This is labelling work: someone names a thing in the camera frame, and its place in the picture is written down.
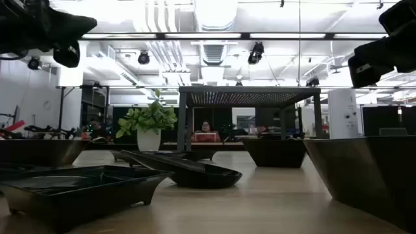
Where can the black computer monitor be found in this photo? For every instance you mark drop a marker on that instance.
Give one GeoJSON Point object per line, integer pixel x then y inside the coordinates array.
{"type": "Point", "coordinates": [16, 115]}

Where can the black room divider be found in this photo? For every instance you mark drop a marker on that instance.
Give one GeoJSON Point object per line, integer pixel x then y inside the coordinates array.
{"type": "Point", "coordinates": [377, 120]}

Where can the silver round air duct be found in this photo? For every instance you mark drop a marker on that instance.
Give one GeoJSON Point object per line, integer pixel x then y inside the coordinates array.
{"type": "Point", "coordinates": [216, 14]}

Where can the small black ceiling spotlight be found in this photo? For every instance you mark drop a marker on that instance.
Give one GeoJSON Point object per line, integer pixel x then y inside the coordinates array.
{"type": "Point", "coordinates": [239, 84]}

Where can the white square column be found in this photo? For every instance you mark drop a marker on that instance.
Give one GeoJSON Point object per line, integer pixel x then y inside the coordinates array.
{"type": "Point", "coordinates": [343, 110]}

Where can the red bar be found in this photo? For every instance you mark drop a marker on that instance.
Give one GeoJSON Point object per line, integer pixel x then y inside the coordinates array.
{"type": "Point", "coordinates": [17, 125]}

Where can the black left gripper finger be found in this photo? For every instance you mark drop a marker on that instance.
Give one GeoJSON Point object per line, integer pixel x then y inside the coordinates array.
{"type": "Point", "coordinates": [71, 29]}

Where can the grey perforated metal shelf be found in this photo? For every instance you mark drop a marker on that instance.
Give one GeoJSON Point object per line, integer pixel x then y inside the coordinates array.
{"type": "Point", "coordinates": [247, 91]}

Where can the black square footed plate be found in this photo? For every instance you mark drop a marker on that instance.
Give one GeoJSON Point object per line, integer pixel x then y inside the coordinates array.
{"type": "Point", "coordinates": [203, 155]}
{"type": "Point", "coordinates": [117, 156]}
{"type": "Point", "coordinates": [169, 156]}
{"type": "Point", "coordinates": [81, 201]}

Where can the black workbench equipment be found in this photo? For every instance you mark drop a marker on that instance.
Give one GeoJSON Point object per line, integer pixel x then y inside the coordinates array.
{"type": "Point", "coordinates": [48, 130]}

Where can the black teardrop shaped plate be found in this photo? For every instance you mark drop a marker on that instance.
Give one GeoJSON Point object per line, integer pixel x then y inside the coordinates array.
{"type": "Point", "coordinates": [201, 177]}
{"type": "Point", "coordinates": [19, 168]}

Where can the person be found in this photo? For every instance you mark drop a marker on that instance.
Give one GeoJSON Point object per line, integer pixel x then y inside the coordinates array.
{"type": "Point", "coordinates": [95, 128]}
{"type": "Point", "coordinates": [206, 126]}
{"type": "Point", "coordinates": [260, 130]}

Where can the green plant in white pot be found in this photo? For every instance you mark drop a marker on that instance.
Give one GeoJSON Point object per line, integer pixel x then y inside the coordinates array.
{"type": "Point", "coordinates": [149, 140]}

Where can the black overhead light beam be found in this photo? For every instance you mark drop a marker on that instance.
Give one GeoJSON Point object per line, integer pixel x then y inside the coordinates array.
{"type": "Point", "coordinates": [245, 36]}

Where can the black metal rack frame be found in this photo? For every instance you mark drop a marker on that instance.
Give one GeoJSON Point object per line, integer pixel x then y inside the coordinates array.
{"type": "Point", "coordinates": [61, 107]}

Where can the thin vertical hanging rod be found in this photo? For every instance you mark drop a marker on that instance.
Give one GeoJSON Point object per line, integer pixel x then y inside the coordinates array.
{"type": "Point", "coordinates": [299, 19]}

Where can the black table frame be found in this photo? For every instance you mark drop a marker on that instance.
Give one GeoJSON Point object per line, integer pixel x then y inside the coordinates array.
{"type": "Point", "coordinates": [227, 147]}

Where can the grey green office chair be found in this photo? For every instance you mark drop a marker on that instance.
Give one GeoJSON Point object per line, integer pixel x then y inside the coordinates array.
{"type": "Point", "coordinates": [393, 131]}

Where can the black deep square bowl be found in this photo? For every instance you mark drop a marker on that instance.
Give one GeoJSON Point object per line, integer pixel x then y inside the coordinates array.
{"type": "Point", "coordinates": [39, 152]}
{"type": "Point", "coordinates": [276, 154]}
{"type": "Point", "coordinates": [367, 172]}

